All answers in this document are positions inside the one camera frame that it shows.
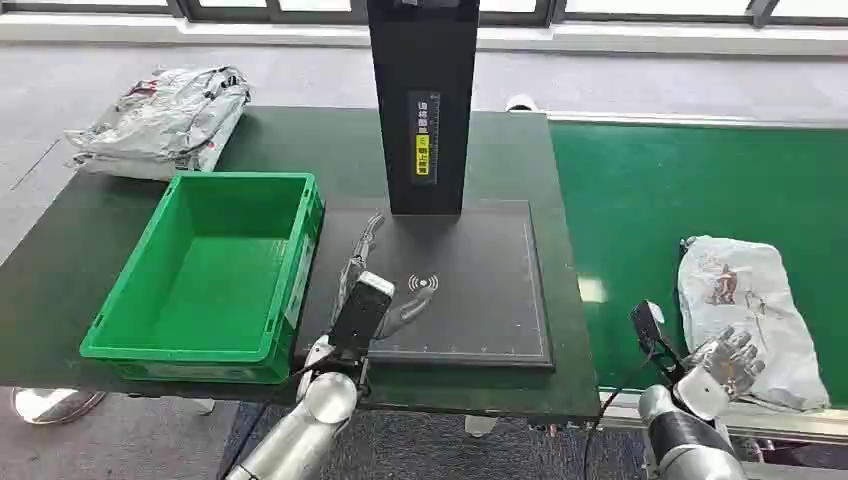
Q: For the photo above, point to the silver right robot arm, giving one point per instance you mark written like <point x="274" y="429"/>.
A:
<point x="689" y="437"/>

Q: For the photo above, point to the white round object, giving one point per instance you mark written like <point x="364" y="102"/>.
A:
<point x="521" y="103"/>

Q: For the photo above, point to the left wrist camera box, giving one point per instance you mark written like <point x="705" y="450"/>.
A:
<point x="361" y="314"/>

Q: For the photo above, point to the crumpled silver parcel bag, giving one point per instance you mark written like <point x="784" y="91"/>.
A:
<point x="166" y="112"/>

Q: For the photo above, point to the yellow and black column label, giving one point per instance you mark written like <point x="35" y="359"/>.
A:
<point x="423" y="142"/>

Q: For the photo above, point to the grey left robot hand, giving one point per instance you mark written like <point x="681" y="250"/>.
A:
<point x="412" y="306"/>

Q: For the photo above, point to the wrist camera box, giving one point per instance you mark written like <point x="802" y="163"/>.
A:
<point x="361" y="314"/>
<point x="649" y="324"/>

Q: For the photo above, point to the white table foot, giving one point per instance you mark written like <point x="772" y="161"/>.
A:
<point x="480" y="427"/>
<point x="202" y="405"/>

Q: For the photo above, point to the green conveyor belt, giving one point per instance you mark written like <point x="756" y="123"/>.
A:
<point x="662" y="212"/>

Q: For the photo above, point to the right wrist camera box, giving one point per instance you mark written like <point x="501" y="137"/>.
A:
<point x="649" y="324"/>

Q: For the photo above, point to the black scanner column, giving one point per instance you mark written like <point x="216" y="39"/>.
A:
<point x="397" y="66"/>

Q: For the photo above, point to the flat white parcel bag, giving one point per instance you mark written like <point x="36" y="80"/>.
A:
<point x="142" y="169"/>

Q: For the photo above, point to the dark window frame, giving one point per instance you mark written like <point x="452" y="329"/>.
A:
<point x="179" y="8"/>

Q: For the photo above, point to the round metal floor base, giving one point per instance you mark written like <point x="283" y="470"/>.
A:
<point x="56" y="405"/>

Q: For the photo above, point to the grey printed parcel bag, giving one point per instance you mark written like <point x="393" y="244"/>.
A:
<point x="742" y="285"/>

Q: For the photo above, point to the black scanner base plate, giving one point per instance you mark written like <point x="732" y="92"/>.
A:
<point x="477" y="318"/>

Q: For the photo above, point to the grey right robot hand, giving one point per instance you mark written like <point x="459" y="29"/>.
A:
<point x="725" y="364"/>

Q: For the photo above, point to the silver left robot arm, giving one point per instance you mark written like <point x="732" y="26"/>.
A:
<point x="311" y="424"/>

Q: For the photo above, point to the green plastic crate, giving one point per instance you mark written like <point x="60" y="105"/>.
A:
<point x="199" y="285"/>

